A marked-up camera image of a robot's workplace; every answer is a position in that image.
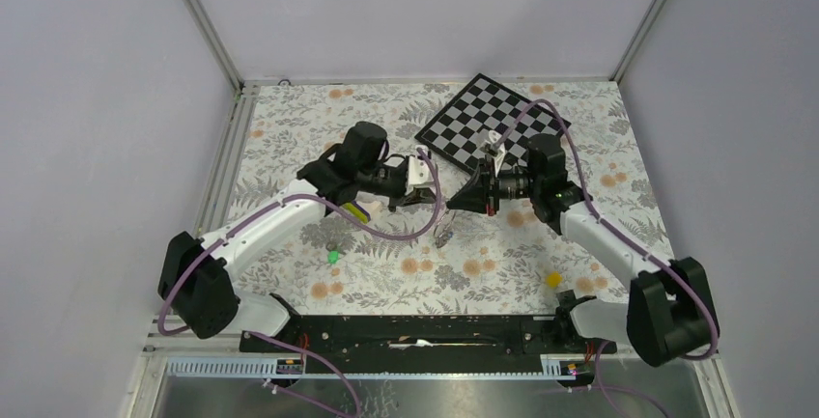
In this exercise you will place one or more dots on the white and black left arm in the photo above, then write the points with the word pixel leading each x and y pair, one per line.
pixel 199 282

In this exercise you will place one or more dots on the black and white chessboard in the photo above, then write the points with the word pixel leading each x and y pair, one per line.
pixel 455 133

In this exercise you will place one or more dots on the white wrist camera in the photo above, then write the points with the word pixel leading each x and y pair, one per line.
pixel 493 149
pixel 419 174

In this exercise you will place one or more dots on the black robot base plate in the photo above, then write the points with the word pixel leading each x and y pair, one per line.
pixel 406 345

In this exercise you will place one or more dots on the floral patterned table mat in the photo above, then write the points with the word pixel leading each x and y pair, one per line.
pixel 491 265

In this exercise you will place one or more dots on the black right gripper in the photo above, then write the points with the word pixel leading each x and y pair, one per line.
pixel 479 196

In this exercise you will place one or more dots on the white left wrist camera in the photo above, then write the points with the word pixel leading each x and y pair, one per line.
pixel 419 174

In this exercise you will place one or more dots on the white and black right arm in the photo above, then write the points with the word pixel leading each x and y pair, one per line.
pixel 669 312

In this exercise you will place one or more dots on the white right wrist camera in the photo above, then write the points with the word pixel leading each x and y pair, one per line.
pixel 493 149

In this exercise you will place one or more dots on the green key tag with key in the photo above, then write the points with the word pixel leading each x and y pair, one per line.
pixel 333 253

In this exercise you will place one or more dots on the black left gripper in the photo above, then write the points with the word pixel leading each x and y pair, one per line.
pixel 418 195

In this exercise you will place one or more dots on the yellow cube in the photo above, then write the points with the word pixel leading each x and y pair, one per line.
pixel 553 280

